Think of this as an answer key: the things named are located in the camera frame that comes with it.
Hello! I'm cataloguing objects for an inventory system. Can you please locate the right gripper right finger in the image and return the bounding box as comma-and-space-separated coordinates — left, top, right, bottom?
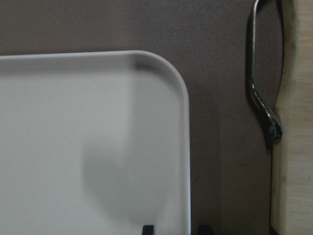
198, 225, 214, 235

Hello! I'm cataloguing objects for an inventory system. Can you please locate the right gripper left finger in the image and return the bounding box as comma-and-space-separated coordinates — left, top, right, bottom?
142, 225, 154, 235

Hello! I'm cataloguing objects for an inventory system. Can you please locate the cream rabbit tray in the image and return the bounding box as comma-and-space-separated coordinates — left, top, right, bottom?
0, 50, 191, 235

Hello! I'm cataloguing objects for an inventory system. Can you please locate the wooden cutting board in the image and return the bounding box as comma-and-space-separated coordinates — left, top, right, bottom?
270, 0, 313, 235

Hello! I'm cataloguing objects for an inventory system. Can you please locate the metal cutting board handle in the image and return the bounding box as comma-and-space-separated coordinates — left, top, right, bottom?
246, 0, 283, 144

